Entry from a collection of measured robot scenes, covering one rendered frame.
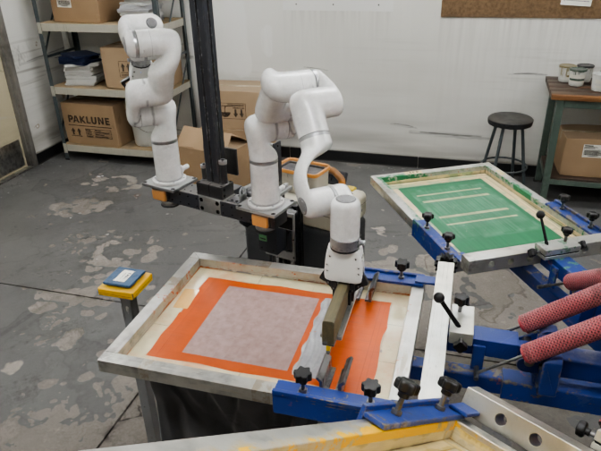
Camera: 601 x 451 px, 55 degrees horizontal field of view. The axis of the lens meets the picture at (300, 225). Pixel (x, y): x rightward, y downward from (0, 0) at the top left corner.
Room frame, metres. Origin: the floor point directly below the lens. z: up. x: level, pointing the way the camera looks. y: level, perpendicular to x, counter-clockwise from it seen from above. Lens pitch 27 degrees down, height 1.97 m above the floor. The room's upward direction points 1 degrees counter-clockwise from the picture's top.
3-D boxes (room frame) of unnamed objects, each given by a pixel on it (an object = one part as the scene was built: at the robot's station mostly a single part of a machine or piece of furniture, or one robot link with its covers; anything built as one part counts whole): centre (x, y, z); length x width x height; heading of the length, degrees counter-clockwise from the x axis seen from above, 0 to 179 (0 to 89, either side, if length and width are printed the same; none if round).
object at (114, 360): (1.36, 0.08, 0.97); 0.79 x 0.58 x 0.04; 73
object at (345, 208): (1.34, -0.11, 1.33); 0.15 x 0.10 x 0.11; 24
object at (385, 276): (1.56, -0.23, 0.98); 0.30 x 0.05 x 0.07; 73
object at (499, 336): (1.20, -0.46, 1.02); 0.17 x 0.06 x 0.05; 73
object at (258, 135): (1.82, 0.11, 1.37); 0.13 x 0.10 x 0.16; 114
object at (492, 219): (1.94, -0.72, 1.05); 1.08 x 0.61 x 0.23; 13
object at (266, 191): (1.83, 0.11, 1.21); 0.16 x 0.13 x 0.15; 148
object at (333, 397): (1.02, -0.07, 0.98); 0.30 x 0.05 x 0.07; 73
